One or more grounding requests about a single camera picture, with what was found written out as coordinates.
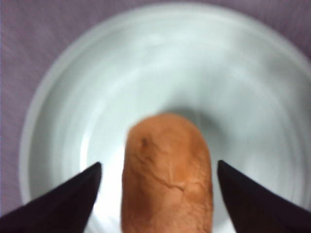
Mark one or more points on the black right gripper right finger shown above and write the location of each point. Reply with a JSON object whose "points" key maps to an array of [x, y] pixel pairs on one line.
{"points": [[256, 209]]}

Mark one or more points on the green plate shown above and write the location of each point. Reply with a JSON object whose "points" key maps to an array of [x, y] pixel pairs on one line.
{"points": [[244, 84]]}

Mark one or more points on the grey table cloth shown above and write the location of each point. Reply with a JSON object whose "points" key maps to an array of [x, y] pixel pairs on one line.
{"points": [[35, 33]]}

